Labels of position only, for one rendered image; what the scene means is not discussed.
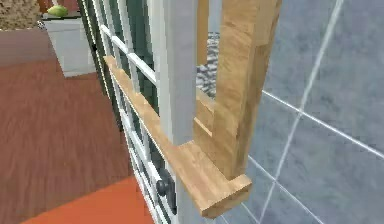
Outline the white cabinet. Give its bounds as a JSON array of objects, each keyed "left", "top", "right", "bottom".
[{"left": 42, "top": 12, "right": 98, "bottom": 78}]

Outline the black round door handle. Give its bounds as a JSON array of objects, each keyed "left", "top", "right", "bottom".
[{"left": 155, "top": 167, "right": 178, "bottom": 216}]

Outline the green round fruit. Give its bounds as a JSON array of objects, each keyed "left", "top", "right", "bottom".
[{"left": 46, "top": 4, "right": 70, "bottom": 18}]

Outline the white glazed room door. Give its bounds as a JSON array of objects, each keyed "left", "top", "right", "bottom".
[{"left": 77, "top": 0, "right": 201, "bottom": 224}]

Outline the light wooden door frame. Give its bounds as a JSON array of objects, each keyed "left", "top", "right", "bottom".
[{"left": 103, "top": 0, "right": 284, "bottom": 220}]

